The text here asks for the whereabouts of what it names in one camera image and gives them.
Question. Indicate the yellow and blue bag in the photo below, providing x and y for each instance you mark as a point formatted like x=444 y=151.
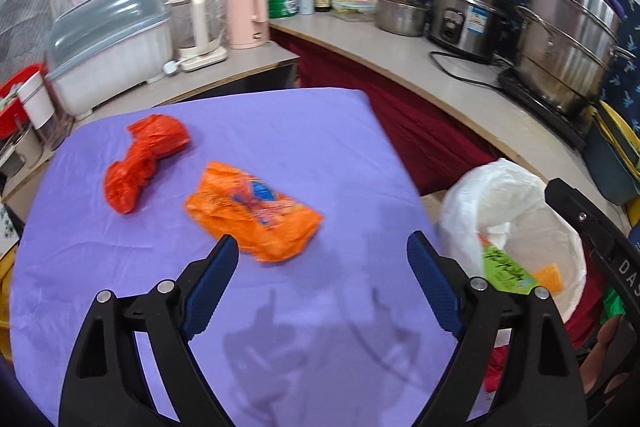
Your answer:
x=615 y=152

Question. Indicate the white dish drainer box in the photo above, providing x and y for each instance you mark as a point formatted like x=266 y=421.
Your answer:
x=110 y=57

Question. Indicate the small green box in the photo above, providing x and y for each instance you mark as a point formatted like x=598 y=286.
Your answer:
x=505 y=269

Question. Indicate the glass kettle with white base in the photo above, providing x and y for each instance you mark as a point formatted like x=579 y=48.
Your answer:
x=197 y=27

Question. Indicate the printed cardboard box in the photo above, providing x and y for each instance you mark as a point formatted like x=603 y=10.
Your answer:
x=7 y=227

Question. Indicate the orange snack wrapper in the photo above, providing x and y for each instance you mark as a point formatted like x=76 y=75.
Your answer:
x=255 y=212

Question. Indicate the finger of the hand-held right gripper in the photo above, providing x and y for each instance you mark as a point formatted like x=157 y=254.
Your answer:
x=572 y=204

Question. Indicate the trash bin with white liner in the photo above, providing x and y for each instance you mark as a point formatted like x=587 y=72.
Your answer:
x=480 y=207

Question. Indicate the black induction cooker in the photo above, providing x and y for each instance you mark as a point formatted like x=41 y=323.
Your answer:
x=545 y=107

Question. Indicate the white power plug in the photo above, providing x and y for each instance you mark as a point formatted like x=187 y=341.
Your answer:
x=171 y=67

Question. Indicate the pink electric kettle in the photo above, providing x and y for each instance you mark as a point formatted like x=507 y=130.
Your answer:
x=245 y=12

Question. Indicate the grey mug with logo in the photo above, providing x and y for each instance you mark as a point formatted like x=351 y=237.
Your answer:
x=12 y=154

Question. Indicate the dark red curtain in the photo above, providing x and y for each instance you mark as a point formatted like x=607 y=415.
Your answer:
x=410 y=122

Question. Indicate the large steel steamer pot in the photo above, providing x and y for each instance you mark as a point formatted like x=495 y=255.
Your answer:
x=565 y=52

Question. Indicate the red plastic bag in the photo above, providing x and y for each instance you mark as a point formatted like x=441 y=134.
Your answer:
x=145 y=157

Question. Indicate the red plastic basket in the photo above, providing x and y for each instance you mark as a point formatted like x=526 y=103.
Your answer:
x=15 y=97

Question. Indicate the purple tablecloth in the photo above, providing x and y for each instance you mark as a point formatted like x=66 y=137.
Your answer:
x=300 y=147

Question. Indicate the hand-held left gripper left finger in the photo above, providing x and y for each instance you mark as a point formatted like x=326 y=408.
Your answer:
x=210 y=292

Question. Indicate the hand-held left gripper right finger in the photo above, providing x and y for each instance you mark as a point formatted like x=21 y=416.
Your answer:
x=432 y=287

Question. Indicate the steel rice cooker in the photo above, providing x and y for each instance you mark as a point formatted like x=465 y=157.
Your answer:
x=467 y=17

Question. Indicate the white tumbler cup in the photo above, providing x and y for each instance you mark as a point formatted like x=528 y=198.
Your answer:
x=40 y=107

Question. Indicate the small steel pot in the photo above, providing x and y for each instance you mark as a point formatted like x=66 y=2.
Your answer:
x=402 y=14

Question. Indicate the person's right hand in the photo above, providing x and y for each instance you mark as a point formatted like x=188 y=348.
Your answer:
x=607 y=352

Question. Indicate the orange foam fruit net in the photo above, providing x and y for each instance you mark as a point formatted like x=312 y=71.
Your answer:
x=549 y=278

